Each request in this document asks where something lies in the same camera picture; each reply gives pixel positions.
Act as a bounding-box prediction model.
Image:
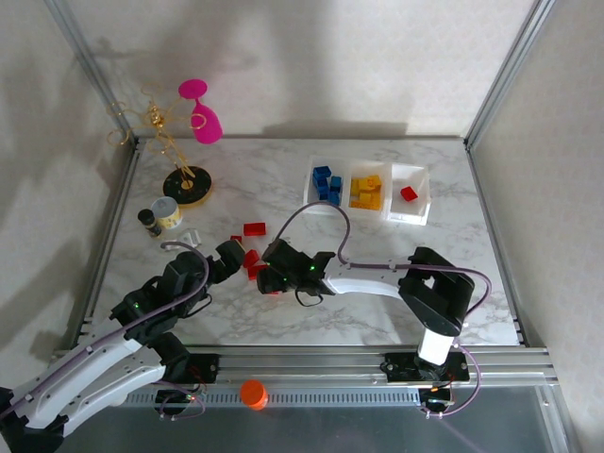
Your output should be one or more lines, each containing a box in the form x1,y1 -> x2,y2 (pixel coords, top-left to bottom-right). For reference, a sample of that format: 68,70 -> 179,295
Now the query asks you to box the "small dark bottle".
137,209 -> 163,239

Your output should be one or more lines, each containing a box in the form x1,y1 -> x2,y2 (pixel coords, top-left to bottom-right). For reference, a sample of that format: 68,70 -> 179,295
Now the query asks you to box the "aluminium front rail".
51,345 -> 559,408

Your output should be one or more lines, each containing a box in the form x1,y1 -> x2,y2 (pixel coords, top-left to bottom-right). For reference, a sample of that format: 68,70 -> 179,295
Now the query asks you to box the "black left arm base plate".
150,353 -> 221,384

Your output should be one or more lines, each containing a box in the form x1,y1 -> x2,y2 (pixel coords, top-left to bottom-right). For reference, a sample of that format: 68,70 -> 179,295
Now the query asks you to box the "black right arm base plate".
378,351 -> 469,382

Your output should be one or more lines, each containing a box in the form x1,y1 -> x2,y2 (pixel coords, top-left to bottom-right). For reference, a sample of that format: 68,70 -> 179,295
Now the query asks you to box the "white plastic bin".
386,162 -> 432,227
346,159 -> 394,219

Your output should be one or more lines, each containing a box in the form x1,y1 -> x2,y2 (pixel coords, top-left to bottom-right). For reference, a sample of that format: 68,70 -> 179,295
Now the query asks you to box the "gold wire glass rack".
106,83 -> 214,210

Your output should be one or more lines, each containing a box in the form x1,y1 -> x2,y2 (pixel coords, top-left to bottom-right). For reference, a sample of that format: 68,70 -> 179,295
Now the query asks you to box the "grey metal panel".
56,386 -> 581,453

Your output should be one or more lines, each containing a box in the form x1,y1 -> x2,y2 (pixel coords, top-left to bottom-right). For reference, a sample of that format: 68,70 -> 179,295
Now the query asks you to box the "group of blue bricks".
303,157 -> 354,217

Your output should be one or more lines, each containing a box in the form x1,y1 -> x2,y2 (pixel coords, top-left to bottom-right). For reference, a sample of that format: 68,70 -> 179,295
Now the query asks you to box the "orange bottle cap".
239,378 -> 270,411

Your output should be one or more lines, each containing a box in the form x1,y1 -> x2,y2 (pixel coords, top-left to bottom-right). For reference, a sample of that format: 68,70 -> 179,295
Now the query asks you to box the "pink wine glass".
177,78 -> 224,145

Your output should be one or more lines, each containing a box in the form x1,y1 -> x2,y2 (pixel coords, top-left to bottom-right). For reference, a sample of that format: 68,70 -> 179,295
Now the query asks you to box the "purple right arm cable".
273,201 -> 494,420

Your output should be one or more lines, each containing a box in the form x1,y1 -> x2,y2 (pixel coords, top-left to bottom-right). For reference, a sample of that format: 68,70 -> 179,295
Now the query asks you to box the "thin purple base cable loop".
155,372 -> 208,421

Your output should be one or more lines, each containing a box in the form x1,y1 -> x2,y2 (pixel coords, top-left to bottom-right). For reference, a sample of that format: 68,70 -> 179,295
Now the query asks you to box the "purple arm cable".
273,201 -> 494,420
0,241 -> 211,421

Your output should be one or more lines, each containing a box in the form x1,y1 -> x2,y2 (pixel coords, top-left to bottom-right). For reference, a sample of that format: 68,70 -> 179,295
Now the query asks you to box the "white yellow can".
150,196 -> 183,231

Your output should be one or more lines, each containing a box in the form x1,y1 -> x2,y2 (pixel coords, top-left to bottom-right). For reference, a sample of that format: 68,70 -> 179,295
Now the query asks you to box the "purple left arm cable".
0,241 -> 211,421

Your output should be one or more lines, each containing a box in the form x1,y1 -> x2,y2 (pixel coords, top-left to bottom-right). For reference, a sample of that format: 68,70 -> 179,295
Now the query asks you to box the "aluminium frame post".
45,0 -> 141,148
463,0 -> 557,150

